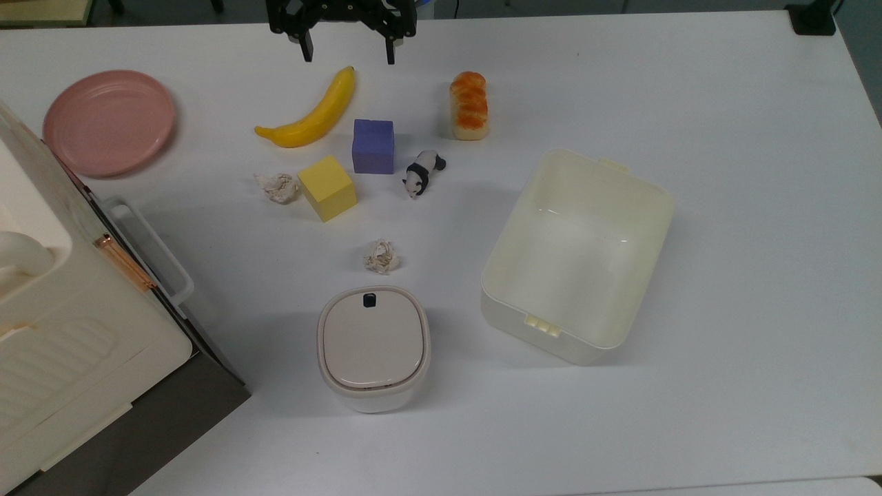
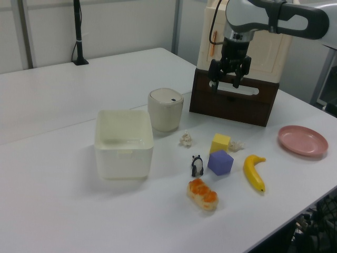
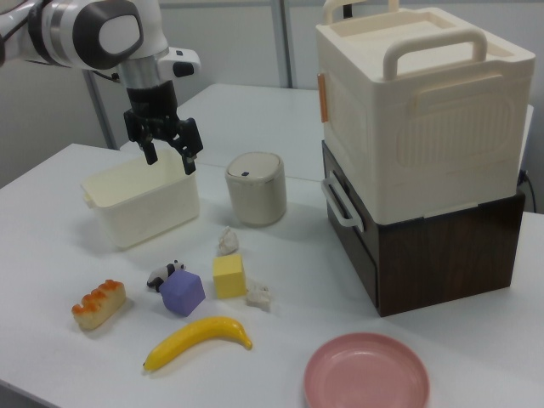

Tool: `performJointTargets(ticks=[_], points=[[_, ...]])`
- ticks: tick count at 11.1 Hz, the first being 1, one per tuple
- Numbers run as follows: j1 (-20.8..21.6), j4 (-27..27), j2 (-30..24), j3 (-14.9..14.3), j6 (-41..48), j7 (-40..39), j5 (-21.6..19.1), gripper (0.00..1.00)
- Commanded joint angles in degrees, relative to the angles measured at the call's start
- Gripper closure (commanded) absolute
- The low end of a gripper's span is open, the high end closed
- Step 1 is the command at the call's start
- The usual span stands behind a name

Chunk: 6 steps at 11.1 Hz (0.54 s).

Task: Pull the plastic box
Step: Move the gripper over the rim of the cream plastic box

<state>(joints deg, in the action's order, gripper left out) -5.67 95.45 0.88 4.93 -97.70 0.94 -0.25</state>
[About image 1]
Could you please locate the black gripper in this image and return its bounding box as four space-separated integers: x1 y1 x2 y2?
267 0 418 66

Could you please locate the cream plastic box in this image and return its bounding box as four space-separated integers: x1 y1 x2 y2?
480 148 675 366

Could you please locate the yellow banana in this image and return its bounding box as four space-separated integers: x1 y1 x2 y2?
254 65 357 149

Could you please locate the purple foam cube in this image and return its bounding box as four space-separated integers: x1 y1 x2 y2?
351 118 396 175

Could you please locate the toy bread loaf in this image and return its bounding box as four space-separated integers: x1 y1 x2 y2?
449 71 491 141

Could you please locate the yellow foam cube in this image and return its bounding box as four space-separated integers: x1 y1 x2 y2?
297 155 358 223

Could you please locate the panda toy figure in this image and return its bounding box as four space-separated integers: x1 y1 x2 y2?
402 149 447 200

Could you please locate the crumpled paper ball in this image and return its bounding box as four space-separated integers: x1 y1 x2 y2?
363 238 402 276
254 172 300 206

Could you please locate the pink plate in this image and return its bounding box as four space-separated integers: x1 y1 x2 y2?
43 70 176 178

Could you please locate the white lidded trash bin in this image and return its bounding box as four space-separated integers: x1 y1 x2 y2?
316 285 432 414

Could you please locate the wooden side table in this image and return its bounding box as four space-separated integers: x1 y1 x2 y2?
0 0 95 28

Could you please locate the cream toy cabinet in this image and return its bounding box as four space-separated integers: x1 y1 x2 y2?
0 100 252 496

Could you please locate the black clamp block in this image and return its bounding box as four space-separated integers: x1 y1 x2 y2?
785 0 839 37

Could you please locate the white cabinet door handle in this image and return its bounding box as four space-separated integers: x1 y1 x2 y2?
100 196 196 319

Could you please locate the rose gold handle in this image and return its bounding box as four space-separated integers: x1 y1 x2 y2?
93 233 156 293

